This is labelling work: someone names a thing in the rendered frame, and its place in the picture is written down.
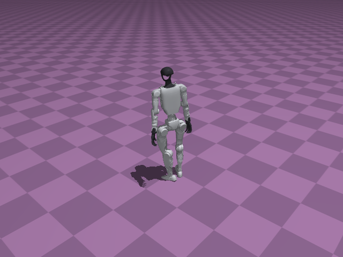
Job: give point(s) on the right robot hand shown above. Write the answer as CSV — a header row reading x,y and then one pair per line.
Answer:
x,y
189,128

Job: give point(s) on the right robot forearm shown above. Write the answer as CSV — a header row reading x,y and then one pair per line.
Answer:
x,y
186,112

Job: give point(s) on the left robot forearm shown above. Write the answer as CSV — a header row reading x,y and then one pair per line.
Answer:
x,y
154,120

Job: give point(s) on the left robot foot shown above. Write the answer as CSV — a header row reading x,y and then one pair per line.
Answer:
x,y
166,177

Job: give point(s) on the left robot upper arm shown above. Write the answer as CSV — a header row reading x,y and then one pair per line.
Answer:
x,y
155,101

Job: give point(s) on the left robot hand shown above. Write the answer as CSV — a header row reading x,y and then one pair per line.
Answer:
x,y
153,136

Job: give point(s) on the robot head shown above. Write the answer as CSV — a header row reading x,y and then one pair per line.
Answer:
x,y
168,72

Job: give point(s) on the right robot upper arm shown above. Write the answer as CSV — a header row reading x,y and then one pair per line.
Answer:
x,y
183,89

